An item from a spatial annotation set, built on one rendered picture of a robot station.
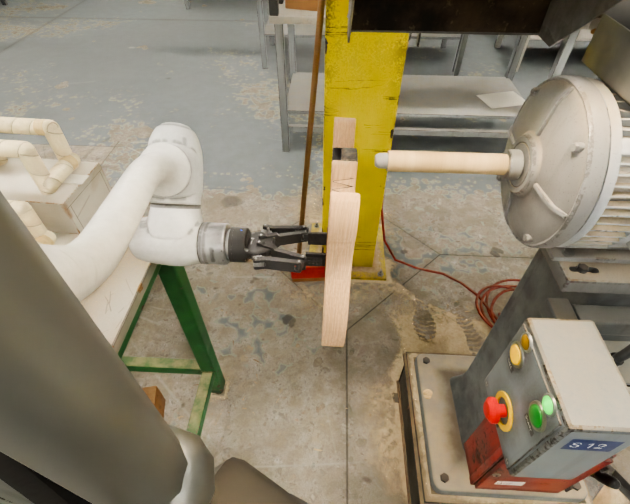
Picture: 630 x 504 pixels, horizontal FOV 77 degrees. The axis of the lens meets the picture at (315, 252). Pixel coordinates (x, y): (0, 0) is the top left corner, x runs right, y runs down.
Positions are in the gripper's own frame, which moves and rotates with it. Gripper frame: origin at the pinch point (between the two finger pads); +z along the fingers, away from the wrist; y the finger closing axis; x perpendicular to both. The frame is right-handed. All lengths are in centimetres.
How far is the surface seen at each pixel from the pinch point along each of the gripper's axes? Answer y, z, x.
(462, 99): -230, 92, -30
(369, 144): -85, 15, -10
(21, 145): 1, -57, 21
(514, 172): 11.3, 27.9, 24.1
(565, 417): 40, 30, 6
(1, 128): -7, -66, 21
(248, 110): -271, -73, -56
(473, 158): 10.1, 21.7, 25.6
